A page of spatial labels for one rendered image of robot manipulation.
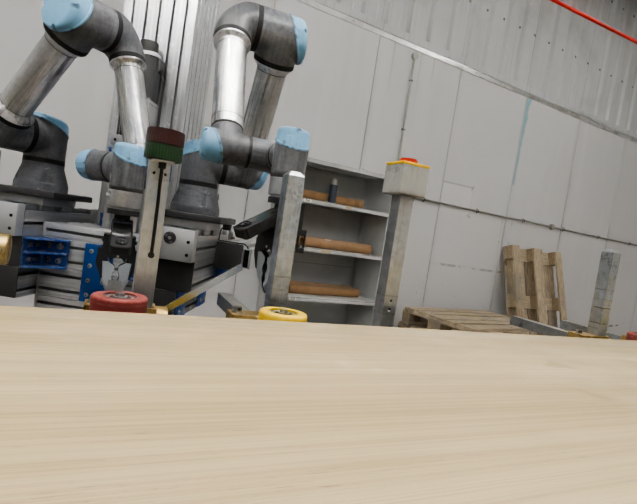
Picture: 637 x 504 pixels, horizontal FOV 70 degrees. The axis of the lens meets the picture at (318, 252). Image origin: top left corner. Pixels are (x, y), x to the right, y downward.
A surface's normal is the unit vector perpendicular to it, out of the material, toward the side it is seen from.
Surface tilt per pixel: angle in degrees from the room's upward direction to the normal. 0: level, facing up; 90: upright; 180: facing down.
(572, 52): 90
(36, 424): 0
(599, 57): 90
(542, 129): 90
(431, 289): 90
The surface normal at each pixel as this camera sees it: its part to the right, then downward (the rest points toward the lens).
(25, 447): 0.15, -0.99
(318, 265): 0.47, 0.12
